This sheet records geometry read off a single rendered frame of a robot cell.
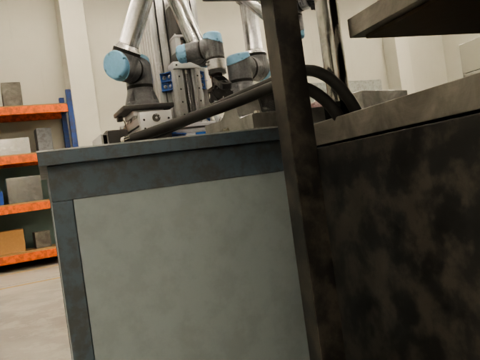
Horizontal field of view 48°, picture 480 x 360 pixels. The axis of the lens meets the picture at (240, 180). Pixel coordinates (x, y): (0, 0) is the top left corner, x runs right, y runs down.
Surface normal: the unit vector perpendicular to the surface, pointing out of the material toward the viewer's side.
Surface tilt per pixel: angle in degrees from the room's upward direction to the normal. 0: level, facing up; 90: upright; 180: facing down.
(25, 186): 90
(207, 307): 90
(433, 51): 90
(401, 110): 90
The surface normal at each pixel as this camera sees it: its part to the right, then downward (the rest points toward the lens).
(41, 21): 0.45, -0.06
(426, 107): -0.93, 0.13
